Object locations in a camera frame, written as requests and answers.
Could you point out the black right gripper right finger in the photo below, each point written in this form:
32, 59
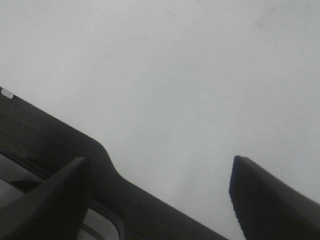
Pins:
267, 208

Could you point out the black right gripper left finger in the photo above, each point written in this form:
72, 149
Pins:
54, 210

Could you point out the dark robot base frame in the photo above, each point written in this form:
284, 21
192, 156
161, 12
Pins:
44, 145

